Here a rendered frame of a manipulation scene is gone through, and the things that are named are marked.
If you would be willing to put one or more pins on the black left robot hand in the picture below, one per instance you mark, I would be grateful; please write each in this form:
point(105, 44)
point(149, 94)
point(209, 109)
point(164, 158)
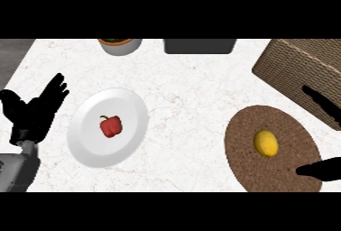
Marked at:
point(32, 115)

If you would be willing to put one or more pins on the yellow lemon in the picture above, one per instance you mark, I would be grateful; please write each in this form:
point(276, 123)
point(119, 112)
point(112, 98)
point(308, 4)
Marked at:
point(265, 143)

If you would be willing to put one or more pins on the dark grey appliance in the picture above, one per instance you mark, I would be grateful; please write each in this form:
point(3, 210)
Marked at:
point(199, 46)

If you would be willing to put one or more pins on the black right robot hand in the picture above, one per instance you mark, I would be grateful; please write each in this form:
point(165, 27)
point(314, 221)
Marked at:
point(323, 171)

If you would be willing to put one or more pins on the brown round woven placemat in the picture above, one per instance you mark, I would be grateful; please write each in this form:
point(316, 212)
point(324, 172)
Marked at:
point(248, 144)

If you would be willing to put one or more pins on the grey pot with orange rim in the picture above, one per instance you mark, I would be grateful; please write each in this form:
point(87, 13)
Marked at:
point(119, 49)

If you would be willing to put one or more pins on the tan wicker basket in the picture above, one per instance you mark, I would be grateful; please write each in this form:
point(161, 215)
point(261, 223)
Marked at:
point(288, 69)

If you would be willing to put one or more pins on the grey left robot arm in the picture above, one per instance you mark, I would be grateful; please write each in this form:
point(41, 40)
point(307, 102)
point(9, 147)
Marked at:
point(14, 171)

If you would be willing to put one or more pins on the white round plate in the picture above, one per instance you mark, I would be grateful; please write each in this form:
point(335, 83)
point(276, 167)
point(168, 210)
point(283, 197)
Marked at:
point(94, 144)

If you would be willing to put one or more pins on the red bell pepper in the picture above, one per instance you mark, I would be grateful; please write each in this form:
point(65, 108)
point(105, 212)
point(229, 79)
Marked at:
point(110, 127)

